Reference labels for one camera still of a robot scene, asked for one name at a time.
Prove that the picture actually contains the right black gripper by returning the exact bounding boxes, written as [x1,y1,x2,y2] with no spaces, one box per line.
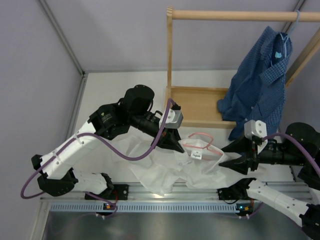
[219,130,307,175]

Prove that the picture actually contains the white shirt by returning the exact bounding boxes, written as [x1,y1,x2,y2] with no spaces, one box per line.
[112,147,266,196]

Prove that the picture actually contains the pink wire hanger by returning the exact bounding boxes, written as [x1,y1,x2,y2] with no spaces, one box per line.
[179,132,228,162]

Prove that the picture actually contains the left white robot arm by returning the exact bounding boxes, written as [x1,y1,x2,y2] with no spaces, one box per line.
[31,84,184,200]

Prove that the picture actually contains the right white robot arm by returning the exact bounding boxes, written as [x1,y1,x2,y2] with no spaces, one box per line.
[217,120,320,240]

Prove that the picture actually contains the blue checked shirt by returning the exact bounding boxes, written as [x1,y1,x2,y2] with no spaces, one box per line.
[217,26,291,141]

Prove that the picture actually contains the wooden clothes rack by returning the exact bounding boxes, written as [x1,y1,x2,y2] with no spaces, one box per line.
[165,6,320,129]

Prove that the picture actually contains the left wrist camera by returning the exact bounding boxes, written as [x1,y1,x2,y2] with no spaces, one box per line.
[158,108,184,129]

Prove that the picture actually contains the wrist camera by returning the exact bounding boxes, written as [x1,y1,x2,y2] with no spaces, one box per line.
[244,120,268,154]
[158,108,184,129]

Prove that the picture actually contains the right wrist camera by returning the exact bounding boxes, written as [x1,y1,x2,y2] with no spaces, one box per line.
[244,120,268,154]

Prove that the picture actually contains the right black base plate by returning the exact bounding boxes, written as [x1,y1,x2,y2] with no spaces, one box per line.
[217,186,248,203]

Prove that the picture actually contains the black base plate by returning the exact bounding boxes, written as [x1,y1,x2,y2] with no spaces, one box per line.
[97,184,129,201]
[217,186,248,203]

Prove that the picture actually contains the aluminium mounting rail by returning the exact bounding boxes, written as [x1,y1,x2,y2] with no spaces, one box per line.
[41,181,313,201]

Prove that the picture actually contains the slotted grey cable duct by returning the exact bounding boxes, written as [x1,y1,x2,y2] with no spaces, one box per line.
[50,202,251,213]

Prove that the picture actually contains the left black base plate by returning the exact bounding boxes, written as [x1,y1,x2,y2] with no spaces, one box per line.
[97,184,129,201]

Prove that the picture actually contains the aluminium corner post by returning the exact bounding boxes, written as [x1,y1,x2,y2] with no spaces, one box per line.
[37,0,87,76]

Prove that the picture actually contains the blue wire hanger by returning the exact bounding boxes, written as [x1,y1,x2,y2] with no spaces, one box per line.
[270,10,301,66]

